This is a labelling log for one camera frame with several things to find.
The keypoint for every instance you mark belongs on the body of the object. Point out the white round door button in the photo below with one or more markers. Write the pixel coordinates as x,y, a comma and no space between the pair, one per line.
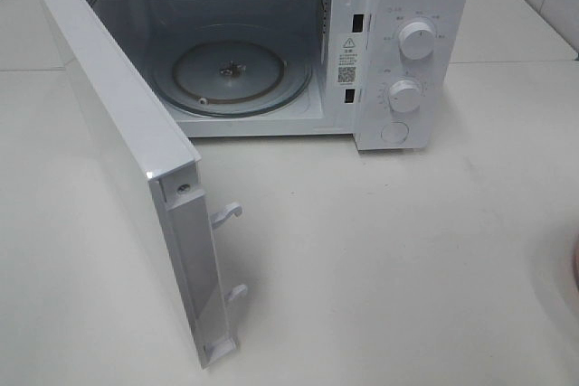
395,133

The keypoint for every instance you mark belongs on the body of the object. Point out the white microwave knob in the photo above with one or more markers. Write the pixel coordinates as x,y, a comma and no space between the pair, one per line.
416,39
404,96

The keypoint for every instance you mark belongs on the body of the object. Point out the white microwave door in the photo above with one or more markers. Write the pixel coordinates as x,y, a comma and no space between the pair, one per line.
153,169

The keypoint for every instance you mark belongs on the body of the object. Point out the pink round plate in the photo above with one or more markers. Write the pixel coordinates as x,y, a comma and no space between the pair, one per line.
575,263

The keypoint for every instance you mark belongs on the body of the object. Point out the glass microwave turntable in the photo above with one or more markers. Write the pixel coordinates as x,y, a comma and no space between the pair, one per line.
236,79

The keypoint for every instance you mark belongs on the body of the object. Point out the white warning label sticker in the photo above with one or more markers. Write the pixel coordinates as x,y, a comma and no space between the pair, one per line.
348,58

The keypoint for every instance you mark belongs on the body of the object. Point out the white microwave oven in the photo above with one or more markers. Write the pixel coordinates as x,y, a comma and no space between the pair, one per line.
153,33

